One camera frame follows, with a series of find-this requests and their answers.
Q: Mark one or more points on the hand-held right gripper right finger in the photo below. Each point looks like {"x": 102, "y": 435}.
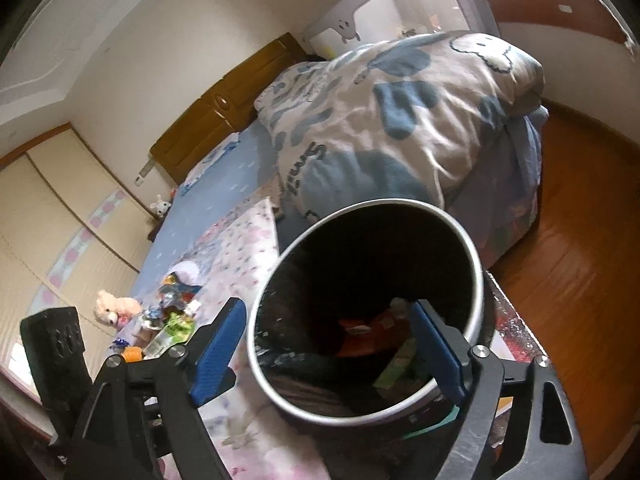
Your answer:
{"x": 441, "y": 351}

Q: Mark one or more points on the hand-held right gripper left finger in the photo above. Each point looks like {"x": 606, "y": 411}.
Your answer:
{"x": 215, "y": 351}

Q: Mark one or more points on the green carton box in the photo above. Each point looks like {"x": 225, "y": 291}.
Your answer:
{"x": 399, "y": 366}

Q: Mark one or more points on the colourful foil wrapper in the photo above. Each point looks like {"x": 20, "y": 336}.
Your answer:
{"x": 180, "y": 292}

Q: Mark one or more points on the orange snack packet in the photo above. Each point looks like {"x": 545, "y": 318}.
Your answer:
{"x": 370, "y": 332}

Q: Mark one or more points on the small orange ball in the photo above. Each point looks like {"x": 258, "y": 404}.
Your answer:
{"x": 132, "y": 354}

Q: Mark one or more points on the black bin with metal rim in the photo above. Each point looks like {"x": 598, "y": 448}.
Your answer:
{"x": 360, "y": 265}

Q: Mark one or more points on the beige teddy bear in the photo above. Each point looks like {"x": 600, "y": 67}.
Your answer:
{"x": 116, "y": 306}

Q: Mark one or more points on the pink floral blanket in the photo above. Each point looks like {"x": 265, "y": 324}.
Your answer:
{"x": 240, "y": 260}

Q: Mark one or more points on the cream sliding door wardrobe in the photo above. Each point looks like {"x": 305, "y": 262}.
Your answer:
{"x": 55, "y": 220}

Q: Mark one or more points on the white rabbit plush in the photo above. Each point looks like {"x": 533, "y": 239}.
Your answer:
{"x": 160, "y": 206}

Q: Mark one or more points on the blue and white pillow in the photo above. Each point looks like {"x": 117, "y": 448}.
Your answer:
{"x": 212, "y": 162}

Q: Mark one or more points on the blue heart print quilt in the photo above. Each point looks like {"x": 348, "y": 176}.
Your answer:
{"x": 400, "y": 125}

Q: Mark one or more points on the brown wooden headboard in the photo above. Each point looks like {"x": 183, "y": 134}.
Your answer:
{"x": 225, "y": 95}

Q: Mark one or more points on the white wall switch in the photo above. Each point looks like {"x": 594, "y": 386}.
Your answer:
{"x": 139, "y": 179}

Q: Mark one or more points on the grey bed guard rail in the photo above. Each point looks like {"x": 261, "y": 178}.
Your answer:
{"x": 345, "y": 15}

